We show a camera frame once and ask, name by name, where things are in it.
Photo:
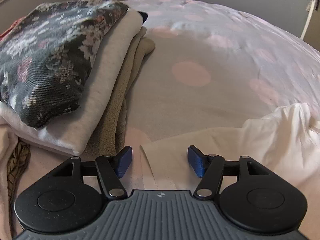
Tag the beige door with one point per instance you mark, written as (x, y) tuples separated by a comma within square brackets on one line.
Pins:
[(312, 22)]

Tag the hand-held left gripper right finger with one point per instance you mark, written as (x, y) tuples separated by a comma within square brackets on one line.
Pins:
[(196, 161)]

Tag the pink leaf print cloth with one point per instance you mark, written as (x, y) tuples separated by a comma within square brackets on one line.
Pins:
[(17, 170)]

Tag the dark floral folded garment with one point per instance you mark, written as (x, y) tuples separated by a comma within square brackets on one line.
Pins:
[(50, 55)]

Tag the light grey folded sweatshirt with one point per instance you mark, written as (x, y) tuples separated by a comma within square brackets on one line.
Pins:
[(105, 80)]

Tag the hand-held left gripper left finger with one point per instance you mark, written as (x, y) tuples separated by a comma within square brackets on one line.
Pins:
[(125, 161)]

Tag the red cloth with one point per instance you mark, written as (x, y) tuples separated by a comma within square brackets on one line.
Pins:
[(11, 30)]

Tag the bed with polka dot sheet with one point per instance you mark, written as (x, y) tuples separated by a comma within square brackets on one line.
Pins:
[(200, 55)]

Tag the dark navy garment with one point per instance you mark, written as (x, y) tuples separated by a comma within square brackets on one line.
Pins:
[(143, 18)]

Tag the white shirt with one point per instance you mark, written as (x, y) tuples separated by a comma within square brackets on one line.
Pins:
[(262, 142)]

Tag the beige fleece folded garment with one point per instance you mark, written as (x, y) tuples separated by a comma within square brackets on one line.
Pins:
[(125, 85)]

